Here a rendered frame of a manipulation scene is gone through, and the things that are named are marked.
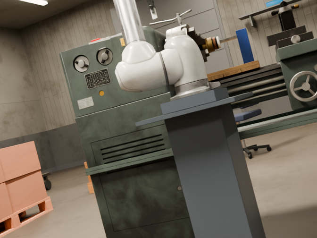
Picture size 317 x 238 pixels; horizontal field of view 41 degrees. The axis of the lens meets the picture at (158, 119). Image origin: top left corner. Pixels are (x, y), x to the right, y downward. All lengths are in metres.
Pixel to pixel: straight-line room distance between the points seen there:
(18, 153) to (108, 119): 2.51
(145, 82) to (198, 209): 0.60
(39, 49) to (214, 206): 10.07
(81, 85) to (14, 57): 9.02
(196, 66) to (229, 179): 0.50
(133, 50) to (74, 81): 0.72
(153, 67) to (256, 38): 7.61
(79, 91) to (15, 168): 2.39
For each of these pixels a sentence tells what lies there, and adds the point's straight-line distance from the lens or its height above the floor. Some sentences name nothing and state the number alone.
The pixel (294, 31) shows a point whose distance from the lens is 2.41.
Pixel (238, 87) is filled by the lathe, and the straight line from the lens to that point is 2.39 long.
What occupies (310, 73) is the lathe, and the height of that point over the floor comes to 0.76.
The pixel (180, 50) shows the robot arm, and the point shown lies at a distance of 1.85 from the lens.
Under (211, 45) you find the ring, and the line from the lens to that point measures 2.51.
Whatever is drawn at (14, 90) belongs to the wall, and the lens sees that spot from 11.08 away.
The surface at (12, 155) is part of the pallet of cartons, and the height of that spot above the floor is 0.73.
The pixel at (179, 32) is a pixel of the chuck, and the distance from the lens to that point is 2.47.
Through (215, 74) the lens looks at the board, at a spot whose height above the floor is 0.89.
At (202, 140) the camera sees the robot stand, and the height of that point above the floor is 0.60.
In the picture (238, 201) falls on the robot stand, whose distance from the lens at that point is 1.82.
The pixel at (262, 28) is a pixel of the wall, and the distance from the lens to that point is 9.37.
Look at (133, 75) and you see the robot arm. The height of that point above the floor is 0.95.
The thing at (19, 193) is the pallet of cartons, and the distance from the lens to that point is 4.76.
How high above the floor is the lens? 0.76
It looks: 1 degrees down
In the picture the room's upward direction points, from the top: 15 degrees counter-clockwise
